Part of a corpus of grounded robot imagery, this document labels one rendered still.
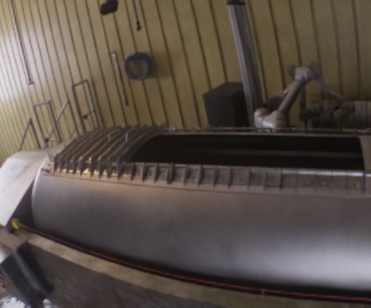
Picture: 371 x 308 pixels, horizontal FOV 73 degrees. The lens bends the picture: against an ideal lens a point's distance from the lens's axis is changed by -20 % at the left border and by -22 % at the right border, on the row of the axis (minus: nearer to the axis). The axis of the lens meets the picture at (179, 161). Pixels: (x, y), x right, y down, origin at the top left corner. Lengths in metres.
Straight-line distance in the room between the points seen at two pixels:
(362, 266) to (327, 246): 0.21
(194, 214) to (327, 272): 0.75
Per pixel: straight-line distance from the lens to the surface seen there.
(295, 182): 1.46
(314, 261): 1.43
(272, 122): 2.71
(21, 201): 2.73
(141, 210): 1.71
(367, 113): 3.70
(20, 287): 3.08
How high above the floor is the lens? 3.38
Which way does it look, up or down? 25 degrees down
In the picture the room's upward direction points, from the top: 13 degrees counter-clockwise
